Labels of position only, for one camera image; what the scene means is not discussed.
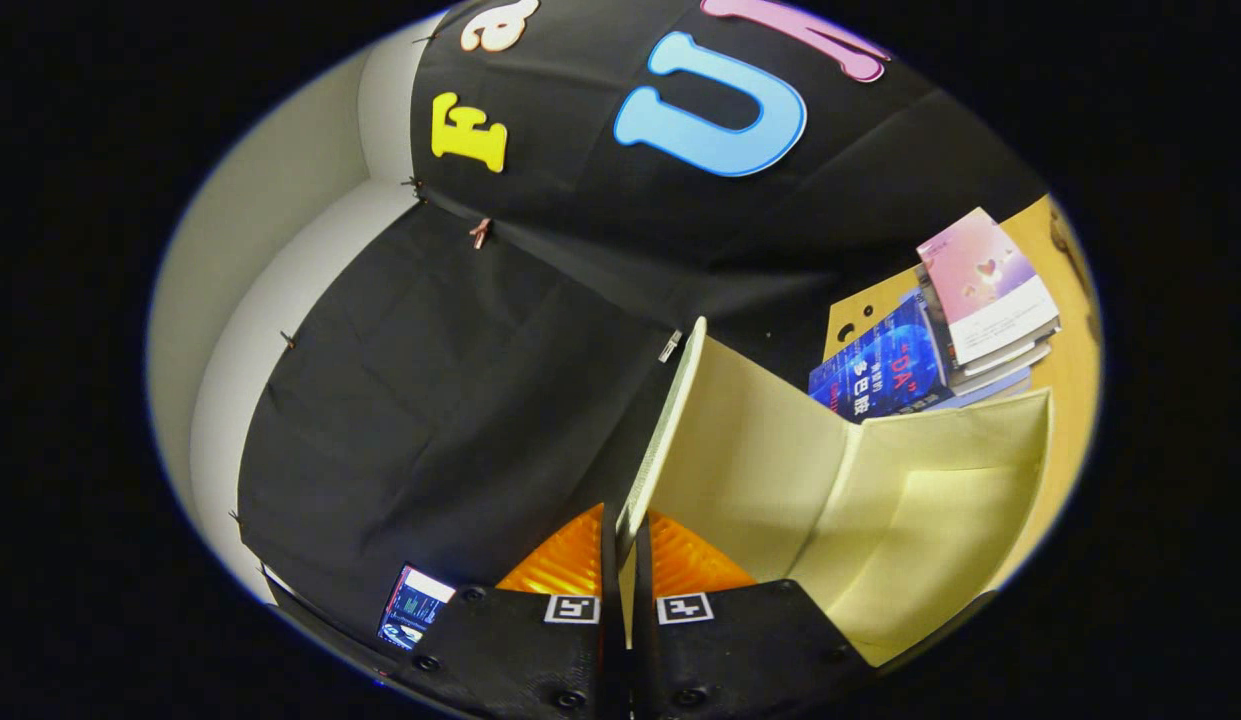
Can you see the grey book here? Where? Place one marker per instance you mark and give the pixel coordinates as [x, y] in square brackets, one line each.
[1000, 360]

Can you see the pale green fabric storage box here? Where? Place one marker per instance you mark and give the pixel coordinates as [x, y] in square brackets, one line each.
[760, 460]

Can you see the silver clip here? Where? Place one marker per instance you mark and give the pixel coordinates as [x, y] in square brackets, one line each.
[670, 346]

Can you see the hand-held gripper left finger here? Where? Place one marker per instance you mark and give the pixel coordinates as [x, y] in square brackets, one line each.
[540, 650]

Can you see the lit phone screen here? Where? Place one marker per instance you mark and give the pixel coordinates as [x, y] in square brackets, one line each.
[415, 605]

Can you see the pink book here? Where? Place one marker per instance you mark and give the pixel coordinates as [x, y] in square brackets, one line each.
[985, 285]

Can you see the black backdrop cloth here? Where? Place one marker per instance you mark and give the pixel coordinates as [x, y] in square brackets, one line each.
[430, 400]

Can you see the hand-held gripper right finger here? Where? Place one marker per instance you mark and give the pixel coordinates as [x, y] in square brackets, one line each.
[730, 650]

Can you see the copper clip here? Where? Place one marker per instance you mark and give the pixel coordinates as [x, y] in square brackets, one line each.
[480, 232]

